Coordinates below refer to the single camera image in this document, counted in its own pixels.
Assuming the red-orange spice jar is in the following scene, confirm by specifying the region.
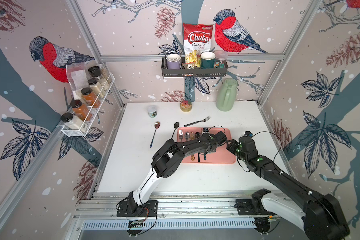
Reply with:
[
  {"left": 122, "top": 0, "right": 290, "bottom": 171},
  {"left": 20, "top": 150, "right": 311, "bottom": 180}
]
[{"left": 81, "top": 87, "right": 101, "bottom": 108}]

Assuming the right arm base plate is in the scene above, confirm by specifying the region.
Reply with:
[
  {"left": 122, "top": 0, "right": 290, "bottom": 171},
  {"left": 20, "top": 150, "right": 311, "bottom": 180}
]
[{"left": 234, "top": 199, "right": 272, "bottom": 216}]

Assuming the silver spoon patterned handle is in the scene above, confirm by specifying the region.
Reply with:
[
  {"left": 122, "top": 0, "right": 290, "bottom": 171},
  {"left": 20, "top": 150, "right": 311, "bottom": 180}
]
[{"left": 185, "top": 132, "right": 190, "bottom": 142}]

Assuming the copper spoon blue handle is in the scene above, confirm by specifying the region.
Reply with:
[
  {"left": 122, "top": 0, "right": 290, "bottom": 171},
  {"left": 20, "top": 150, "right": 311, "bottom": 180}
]
[{"left": 150, "top": 122, "right": 161, "bottom": 148}]

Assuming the red Chuba chips bag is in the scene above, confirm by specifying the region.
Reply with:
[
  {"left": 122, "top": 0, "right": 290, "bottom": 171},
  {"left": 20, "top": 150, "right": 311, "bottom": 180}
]
[{"left": 183, "top": 24, "right": 213, "bottom": 55}]

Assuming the beige spice jar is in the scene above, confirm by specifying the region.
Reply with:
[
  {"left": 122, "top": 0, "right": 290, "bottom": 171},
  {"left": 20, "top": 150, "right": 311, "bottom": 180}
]
[{"left": 88, "top": 78, "right": 106, "bottom": 98}]

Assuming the black wall shelf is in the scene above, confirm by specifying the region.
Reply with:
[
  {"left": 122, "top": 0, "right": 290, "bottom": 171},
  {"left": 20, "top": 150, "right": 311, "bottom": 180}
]
[{"left": 161, "top": 58, "right": 228, "bottom": 78}]

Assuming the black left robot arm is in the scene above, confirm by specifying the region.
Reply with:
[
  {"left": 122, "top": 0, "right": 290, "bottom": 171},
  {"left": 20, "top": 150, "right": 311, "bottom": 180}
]
[{"left": 127, "top": 131, "right": 227, "bottom": 212}]

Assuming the clear acrylic spice rack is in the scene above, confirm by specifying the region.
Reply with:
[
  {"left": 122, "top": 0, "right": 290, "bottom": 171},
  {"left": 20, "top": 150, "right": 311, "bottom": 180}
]
[{"left": 61, "top": 73, "right": 115, "bottom": 138}]

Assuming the purple mug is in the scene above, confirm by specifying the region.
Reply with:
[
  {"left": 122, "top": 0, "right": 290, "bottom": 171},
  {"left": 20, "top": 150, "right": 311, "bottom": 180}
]
[{"left": 166, "top": 54, "right": 182, "bottom": 70}]

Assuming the pink plastic tray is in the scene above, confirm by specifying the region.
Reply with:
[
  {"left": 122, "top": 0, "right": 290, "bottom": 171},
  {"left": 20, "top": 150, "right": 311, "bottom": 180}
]
[{"left": 176, "top": 127, "right": 236, "bottom": 164}]

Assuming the yellow snack packet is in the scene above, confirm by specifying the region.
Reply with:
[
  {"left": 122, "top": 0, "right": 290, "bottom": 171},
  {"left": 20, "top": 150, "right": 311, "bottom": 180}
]
[{"left": 185, "top": 50, "right": 201, "bottom": 68}]

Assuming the dark grey fork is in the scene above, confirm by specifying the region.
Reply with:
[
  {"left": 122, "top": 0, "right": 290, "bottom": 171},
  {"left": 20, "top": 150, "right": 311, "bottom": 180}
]
[{"left": 184, "top": 116, "right": 211, "bottom": 128}]

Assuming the clear plastic bag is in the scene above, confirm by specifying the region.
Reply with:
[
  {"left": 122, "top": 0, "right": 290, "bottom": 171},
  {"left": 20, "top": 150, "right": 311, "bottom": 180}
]
[{"left": 66, "top": 62, "right": 89, "bottom": 102}]

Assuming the large black-lid spice jar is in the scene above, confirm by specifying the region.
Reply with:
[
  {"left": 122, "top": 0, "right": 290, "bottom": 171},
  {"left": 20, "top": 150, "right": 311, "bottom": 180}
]
[{"left": 88, "top": 66, "right": 110, "bottom": 90}]

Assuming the black spoon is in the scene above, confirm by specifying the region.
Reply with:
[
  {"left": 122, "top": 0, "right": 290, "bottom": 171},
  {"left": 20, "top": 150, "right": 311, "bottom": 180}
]
[{"left": 195, "top": 132, "right": 201, "bottom": 162}]

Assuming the silver fork ornate handle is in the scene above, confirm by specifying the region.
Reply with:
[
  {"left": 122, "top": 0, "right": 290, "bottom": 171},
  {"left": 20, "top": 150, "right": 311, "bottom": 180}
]
[{"left": 179, "top": 130, "right": 184, "bottom": 142}]

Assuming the small white jar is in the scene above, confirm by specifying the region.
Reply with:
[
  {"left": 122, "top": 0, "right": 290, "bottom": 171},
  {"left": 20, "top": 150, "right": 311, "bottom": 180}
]
[{"left": 147, "top": 106, "right": 158, "bottom": 118}]

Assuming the pink lidded jar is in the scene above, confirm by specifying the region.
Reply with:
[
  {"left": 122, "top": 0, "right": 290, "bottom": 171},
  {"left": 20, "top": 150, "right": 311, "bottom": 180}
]
[{"left": 214, "top": 50, "right": 228, "bottom": 69}]

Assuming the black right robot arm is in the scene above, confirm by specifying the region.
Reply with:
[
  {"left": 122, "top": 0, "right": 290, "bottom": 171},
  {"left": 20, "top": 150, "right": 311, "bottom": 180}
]
[{"left": 227, "top": 132, "right": 350, "bottom": 240}]

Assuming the orange spice jar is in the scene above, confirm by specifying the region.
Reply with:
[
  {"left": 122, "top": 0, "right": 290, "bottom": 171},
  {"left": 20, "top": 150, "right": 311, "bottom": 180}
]
[{"left": 70, "top": 99, "right": 93, "bottom": 122}]

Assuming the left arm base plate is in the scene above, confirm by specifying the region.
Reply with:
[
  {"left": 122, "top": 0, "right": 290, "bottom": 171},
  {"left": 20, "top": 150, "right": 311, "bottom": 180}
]
[{"left": 117, "top": 200, "right": 159, "bottom": 217}]

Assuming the dark green mug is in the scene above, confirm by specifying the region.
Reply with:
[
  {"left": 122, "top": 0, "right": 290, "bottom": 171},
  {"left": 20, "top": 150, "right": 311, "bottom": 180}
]
[{"left": 201, "top": 52, "right": 221, "bottom": 69}]

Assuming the white spice jar front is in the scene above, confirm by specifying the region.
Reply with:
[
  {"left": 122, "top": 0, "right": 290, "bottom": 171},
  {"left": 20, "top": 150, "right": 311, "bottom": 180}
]
[{"left": 61, "top": 113, "right": 88, "bottom": 133}]

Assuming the green plastic jug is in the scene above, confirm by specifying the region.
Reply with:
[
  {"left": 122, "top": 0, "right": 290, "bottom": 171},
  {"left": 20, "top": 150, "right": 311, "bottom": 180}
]
[{"left": 216, "top": 79, "right": 237, "bottom": 112}]

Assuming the gold fork ornate handle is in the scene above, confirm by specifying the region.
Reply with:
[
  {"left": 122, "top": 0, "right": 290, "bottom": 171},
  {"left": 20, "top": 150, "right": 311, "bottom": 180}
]
[{"left": 190, "top": 131, "right": 195, "bottom": 161}]

